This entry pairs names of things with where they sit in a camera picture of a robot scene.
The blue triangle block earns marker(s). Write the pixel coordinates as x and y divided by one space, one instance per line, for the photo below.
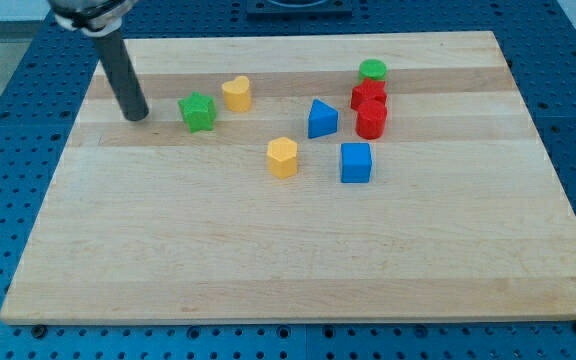
322 120

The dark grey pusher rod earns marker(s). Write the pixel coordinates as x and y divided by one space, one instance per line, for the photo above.
121 75

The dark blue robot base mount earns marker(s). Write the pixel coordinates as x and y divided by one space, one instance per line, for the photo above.
284 8

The blue cube block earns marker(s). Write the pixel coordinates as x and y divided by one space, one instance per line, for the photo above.
355 162

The yellow heart block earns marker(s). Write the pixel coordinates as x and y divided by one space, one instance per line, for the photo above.
237 94

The green cylinder block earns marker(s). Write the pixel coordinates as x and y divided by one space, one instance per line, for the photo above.
373 69

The red star block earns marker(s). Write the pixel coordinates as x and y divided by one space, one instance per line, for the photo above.
368 89

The yellow hexagon block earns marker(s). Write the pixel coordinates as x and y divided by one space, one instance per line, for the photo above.
282 157

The red cylinder block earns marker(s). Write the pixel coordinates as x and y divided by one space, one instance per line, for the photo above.
371 119

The green star block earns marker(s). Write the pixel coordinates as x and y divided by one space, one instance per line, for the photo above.
198 112

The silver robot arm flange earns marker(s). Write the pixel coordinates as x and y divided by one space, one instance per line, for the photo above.
94 18

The light wooden board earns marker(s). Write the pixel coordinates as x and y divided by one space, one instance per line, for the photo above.
144 223

